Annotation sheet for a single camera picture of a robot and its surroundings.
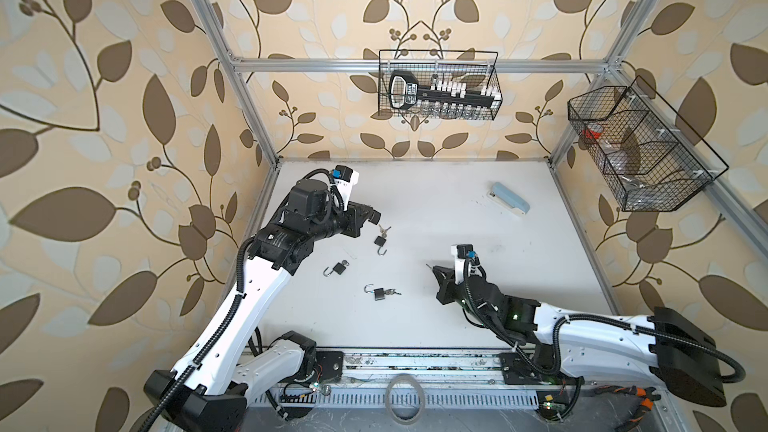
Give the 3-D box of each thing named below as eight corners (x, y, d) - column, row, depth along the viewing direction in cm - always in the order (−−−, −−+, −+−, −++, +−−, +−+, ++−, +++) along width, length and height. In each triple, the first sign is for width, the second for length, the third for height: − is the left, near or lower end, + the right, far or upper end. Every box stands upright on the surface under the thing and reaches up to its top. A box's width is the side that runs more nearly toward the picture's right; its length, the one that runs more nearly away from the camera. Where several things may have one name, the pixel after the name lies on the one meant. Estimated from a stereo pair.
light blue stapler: (486, 194, 112) (488, 188, 109) (494, 186, 114) (497, 179, 111) (522, 218, 105) (526, 211, 102) (530, 208, 107) (534, 202, 104)
